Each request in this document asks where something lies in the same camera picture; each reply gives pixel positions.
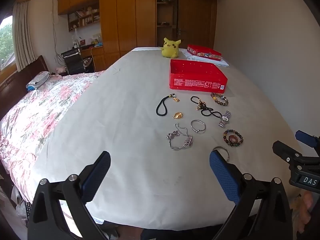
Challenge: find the window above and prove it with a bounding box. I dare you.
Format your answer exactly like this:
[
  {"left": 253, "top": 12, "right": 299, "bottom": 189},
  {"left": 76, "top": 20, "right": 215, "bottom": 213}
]
[{"left": 0, "top": 15, "right": 18, "bottom": 72}]

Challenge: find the silver chain necklace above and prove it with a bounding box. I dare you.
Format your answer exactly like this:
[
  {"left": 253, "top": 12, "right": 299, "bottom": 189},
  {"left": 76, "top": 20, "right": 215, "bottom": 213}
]
[{"left": 166, "top": 123, "right": 194, "bottom": 151}]

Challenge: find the red tin box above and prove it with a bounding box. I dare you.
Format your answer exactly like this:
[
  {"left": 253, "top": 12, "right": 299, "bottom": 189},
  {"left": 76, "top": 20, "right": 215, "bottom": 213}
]
[{"left": 169, "top": 59, "right": 228, "bottom": 93}]

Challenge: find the black bead necklace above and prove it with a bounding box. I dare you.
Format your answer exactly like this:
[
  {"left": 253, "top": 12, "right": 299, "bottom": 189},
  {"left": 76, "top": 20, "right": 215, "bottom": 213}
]
[{"left": 190, "top": 96, "right": 222, "bottom": 118}]

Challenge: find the white folded towel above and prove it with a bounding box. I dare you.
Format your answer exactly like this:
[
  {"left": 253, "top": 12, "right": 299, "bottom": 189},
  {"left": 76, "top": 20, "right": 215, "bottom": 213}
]
[{"left": 181, "top": 49, "right": 230, "bottom": 68}]

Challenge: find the thin silver hoop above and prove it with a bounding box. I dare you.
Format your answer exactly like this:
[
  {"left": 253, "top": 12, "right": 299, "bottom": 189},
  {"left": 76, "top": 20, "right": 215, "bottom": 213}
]
[{"left": 211, "top": 146, "right": 230, "bottom": 161}]

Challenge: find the silver metal watch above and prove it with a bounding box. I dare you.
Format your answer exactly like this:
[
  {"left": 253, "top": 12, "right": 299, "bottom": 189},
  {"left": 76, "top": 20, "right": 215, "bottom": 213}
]
[{"left": 217, "top": 110, "right": 231, "bottom": 127}]

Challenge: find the wooden wardrobe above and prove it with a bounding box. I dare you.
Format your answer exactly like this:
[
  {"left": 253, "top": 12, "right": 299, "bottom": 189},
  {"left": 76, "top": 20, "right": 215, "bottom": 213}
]
[{"left": 58, "top": 0, "right": 228, "bottom": 68}]

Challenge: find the red tin lid with pictures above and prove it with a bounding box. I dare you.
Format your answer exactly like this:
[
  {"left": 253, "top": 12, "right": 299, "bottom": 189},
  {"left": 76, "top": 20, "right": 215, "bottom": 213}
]
[{"left": 187, "top": 44, "right": 222, "bottom": 62}]

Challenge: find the wooden door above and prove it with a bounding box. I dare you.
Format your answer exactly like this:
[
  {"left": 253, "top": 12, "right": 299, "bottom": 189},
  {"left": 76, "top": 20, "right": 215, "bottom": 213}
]
[{"left": 175, "top": 0, "right": 215, "bottom": 49}]

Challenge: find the dark wooden headboard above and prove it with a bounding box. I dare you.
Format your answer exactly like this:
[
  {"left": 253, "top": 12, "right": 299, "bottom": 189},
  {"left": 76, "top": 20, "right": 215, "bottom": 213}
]
[{"left": 0, "top": 55, "right": 49, "bottom": 120}]

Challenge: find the silver bangle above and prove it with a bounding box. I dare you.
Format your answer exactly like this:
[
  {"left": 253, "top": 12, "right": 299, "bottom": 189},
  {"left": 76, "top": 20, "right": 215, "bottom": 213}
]
[{"left": 191, "top": 120, "right": 207, "bottom": 132}]

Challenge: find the black office chair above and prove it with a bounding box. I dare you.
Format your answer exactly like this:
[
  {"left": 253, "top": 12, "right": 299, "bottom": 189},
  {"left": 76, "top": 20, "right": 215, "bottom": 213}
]
[{"left": 61, "top": 49, "right": 88, "bottom": 75}]

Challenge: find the brown wooden bead bracelet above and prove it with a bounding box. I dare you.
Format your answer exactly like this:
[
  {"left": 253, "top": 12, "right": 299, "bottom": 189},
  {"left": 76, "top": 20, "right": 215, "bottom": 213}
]
[{"left": 210, "top": 92, "right": 229, "bottom": 106}]

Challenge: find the multicoloured bead bracelet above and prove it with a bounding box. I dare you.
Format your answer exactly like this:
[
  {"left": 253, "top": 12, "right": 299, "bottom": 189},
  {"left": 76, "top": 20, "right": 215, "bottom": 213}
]
[{"left": 223, "top": 129, "right": 243, "bottom": 148}]

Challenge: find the black cord with gold pendant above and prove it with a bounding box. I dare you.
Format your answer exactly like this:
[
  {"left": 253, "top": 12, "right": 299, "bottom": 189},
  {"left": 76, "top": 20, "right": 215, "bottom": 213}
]
[{"left": 156, "top": 94, "right": 181, "bottom": 117}]

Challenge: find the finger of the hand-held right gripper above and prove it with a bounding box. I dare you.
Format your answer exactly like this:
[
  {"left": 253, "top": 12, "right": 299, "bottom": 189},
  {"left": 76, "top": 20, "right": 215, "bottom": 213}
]
[
  {"left": 295, "top": 130, "right": 320, "bottom": 148},
  {"left": 272, "top": 141, "right": 320, "bottom": 174}
]

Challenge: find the wooden desk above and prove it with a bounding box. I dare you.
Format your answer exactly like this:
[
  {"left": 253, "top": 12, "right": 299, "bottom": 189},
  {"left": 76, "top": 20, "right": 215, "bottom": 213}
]
[{"left": 80, "top": 45, "right": 105, "bottom": 72}]

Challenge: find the pink floral quilt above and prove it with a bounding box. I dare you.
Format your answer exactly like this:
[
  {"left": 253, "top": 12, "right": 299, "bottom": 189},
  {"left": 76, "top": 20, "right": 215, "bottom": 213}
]
[{"left": 0, "top": 70, "right": 105, "bottom": 204}]

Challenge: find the wooden bookshelf with books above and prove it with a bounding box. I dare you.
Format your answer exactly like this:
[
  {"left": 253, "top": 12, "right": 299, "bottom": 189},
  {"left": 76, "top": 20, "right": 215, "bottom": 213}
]
[{"left": 67, "top": 4, "right": 100, "bottom": 32}]

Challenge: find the grey and blue folded towel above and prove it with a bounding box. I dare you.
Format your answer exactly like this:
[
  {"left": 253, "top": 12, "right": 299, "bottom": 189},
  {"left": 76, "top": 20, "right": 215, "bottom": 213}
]
[{"left": 26, "top": 71, "right": 50, "bottom": 90}]

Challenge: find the person's right hand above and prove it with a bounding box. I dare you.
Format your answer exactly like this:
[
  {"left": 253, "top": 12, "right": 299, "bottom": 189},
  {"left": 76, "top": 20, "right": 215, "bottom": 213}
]
[{"left": 296, "top": 192, "right": 315, "bottom": 230}]

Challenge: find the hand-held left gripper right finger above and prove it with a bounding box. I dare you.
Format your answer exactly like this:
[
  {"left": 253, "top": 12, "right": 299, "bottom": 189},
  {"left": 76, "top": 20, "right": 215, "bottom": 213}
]
[{"left": 209, "top": 151, "right": 293, "bottom": 240}]

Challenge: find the beige curtain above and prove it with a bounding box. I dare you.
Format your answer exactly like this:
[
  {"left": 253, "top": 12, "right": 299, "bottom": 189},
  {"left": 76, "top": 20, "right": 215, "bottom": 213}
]
[{"left": 12, "top": 1, "right": 37, "bottom": 72}]

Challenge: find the yellow plush toy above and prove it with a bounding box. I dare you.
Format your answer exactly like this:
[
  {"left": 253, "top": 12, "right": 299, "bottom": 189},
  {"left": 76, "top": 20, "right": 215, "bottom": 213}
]
[{"left": 161, "top": 37, "right": 181, "bottom": 59}]

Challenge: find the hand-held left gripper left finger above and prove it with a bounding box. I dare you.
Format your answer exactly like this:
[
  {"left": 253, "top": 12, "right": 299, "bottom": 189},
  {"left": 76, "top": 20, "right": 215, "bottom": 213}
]
[{"left": 27, "top": 151, "right": 112, "bottom": 240}]

